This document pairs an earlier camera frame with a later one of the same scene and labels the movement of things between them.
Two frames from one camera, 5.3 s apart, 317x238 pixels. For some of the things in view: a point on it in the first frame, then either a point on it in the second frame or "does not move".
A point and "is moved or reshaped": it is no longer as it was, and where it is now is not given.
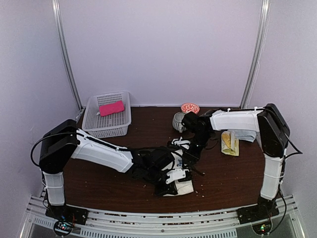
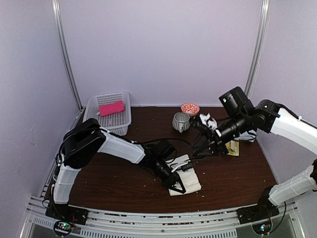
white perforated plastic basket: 107,115 does not move
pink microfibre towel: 117,106 does not move
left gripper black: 171,189 to 171,181
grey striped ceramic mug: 177,122 does not move
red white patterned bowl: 190,107 does not move
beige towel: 183,187 is moved or reshaped
